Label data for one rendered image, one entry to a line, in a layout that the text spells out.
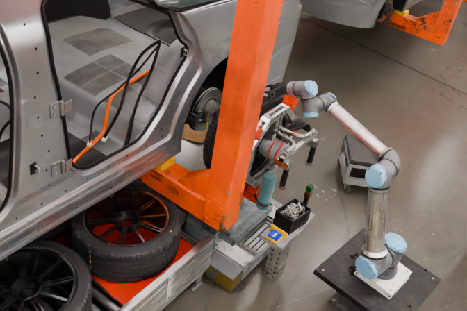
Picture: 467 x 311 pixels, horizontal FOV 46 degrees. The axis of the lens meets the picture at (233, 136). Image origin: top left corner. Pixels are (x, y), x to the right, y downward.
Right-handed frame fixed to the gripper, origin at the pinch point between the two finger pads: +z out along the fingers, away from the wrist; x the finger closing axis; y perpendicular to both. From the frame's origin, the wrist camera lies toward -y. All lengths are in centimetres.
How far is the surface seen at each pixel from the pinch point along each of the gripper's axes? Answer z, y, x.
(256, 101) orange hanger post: -31, -46, 9
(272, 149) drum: -3.0, -5.7, -36.2
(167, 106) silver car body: 30, -51, 10
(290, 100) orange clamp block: -9.8, 15.6, -11.1
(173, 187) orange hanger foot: 42, -54, -42
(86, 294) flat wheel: 35, -137, -62
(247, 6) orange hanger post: -46, -57, 58
